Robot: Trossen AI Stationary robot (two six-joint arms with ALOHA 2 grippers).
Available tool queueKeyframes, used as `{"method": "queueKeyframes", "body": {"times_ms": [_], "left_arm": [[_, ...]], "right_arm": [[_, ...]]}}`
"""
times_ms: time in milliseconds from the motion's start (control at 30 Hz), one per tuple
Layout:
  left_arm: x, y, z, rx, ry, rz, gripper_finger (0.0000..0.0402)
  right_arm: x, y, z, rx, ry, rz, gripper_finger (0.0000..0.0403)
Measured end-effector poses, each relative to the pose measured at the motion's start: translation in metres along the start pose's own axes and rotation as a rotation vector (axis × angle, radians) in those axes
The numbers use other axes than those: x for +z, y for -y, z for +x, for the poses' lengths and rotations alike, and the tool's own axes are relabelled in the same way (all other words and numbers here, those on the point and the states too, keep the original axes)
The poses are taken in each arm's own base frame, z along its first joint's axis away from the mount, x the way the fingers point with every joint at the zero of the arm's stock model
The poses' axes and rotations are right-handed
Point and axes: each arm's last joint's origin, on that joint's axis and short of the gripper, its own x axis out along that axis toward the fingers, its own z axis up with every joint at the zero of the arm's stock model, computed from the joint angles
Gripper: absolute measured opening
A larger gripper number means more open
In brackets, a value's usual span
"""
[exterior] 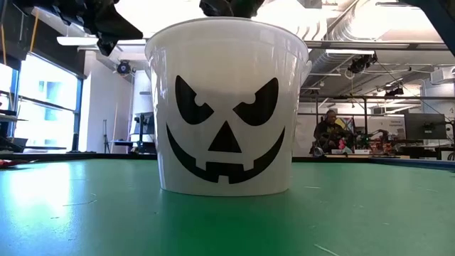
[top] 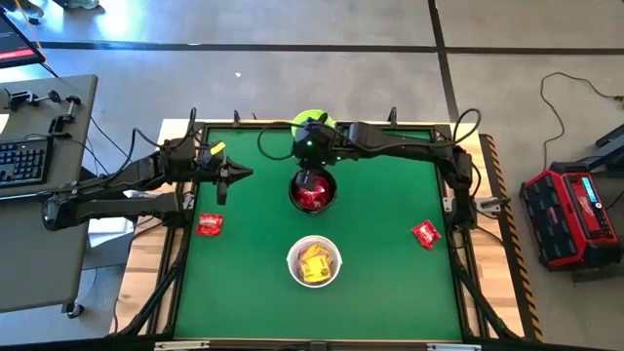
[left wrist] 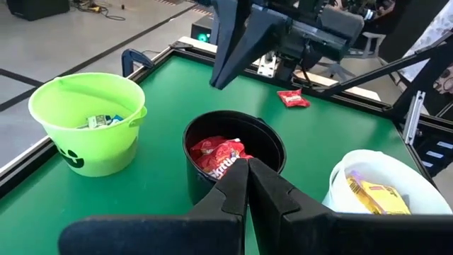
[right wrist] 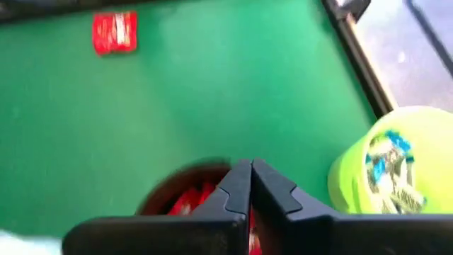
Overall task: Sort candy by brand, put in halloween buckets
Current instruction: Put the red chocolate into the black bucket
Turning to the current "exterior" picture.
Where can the red candy packet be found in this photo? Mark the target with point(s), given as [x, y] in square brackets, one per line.
[10, 163]

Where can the black round ceiling lamp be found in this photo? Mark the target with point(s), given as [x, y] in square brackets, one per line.
[123, 67]

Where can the white ceiling light fixture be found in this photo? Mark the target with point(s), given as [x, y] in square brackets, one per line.
[74, 41]

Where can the white jack-o-lantern face bucket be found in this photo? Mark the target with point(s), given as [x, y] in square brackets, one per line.
[227, 53]

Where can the monitor on black rolling stand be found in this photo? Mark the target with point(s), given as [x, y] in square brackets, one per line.
[144, 131]

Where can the black tripod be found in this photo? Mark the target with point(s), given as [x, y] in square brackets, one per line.
[105, 137]

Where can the ceiling light strip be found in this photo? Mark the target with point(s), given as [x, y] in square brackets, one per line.
[350, 52]

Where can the black track spotlight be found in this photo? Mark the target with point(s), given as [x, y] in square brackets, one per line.
[394, 91]
[360, 64]

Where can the person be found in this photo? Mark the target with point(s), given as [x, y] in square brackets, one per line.
[328, 135]

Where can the colourful patterned quilt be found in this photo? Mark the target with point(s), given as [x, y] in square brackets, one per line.
[346, 124]

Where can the black metal rack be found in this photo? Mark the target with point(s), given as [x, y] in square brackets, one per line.
[365, 117]

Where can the green table mat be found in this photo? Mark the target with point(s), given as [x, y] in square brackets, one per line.
[106, 220]

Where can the background robot rig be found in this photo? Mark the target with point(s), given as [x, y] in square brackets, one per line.
[373, 140]

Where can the white ceiling unit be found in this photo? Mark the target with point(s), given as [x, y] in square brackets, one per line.
[442, 75]

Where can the dark background monitor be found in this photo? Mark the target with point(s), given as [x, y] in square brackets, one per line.
[425, 126]

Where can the large glass window wall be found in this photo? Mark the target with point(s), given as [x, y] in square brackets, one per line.
[46, 106]

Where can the silver ventilation duct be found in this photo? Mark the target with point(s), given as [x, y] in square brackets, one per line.
[348, 25]

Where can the dark ceiling rail fixture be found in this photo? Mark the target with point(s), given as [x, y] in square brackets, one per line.
[391, 4]

